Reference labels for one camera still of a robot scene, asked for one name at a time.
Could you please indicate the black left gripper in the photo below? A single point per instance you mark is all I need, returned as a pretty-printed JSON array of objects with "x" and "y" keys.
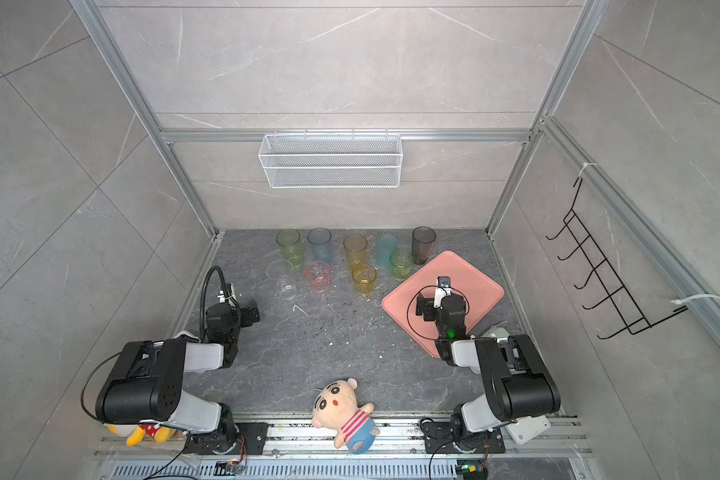
[{"x": 247, "y": 310}]

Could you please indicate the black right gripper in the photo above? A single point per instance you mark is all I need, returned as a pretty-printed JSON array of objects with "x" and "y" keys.
[{"x": 428, "y": 304}]

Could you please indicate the pink plastic tray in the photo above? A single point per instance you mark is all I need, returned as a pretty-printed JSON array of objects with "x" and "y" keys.
[{"x": 480, "y": 291}]

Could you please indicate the clear glass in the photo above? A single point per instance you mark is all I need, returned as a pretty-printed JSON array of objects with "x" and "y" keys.
[{"x": 281, "y": 273}]

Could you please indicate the tall green glass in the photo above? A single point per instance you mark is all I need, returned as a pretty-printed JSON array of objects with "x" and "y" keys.
[{"x": 289, "y": 243}]

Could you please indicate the tall yellow glass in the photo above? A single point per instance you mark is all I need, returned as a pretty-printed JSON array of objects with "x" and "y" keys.
[{"x": 355, "y": 246}]

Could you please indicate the tall blue glass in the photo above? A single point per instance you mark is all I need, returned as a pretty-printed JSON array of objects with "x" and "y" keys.
[{"x": 320, "y": 243}]

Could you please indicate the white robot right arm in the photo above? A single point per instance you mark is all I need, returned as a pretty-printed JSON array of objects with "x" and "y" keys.
[{"x": 519, "y": 392}]

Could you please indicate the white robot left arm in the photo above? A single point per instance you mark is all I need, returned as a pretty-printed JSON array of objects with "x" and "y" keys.
[{"x": 144, "y": 389}]

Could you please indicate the pale green box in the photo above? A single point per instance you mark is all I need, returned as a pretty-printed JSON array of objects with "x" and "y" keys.
[{"x": 496, "y": 332}]

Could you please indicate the short green glass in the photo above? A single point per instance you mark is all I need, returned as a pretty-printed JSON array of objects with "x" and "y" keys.
[{"x": 401, "y": 262}]

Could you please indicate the dark grey glass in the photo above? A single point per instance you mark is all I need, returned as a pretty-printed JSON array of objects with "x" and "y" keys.
[{"x": 423, "y": 239}]

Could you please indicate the short yellow glass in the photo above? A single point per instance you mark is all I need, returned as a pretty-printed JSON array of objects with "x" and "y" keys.
[{"x": 364, "y": 277}]

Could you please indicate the teal dimpled glass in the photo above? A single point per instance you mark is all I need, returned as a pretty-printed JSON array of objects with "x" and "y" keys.
[{"x": 385, "y": 245}]

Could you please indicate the short pink glass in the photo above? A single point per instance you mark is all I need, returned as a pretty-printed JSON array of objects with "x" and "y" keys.
[{"x": 318, "y": 274}]

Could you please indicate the boy plush doll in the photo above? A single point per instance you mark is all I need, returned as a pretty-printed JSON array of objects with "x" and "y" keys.
[{"x": 336, "y": 408}]

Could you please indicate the yellow plush toy red dress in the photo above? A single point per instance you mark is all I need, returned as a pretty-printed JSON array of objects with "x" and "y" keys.
[{"x": 135, "y": 434}]

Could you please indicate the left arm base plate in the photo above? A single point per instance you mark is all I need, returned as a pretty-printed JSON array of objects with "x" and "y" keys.
[{"x": 249, "y": 438}]

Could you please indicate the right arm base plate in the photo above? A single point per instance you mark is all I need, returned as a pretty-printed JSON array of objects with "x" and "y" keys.
[{"x": 440, "y": 438}]

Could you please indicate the aluminium rail at front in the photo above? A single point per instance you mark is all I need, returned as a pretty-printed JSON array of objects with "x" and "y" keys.
[{"x": 296, "y": 450}]

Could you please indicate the black wire hook rack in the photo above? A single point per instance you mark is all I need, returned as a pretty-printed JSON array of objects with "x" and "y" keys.
[{"x": 603, "y": 273}]

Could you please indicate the white wire mesh basket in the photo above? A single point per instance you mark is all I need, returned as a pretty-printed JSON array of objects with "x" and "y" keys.
[{"x": 331, "y": 160}]

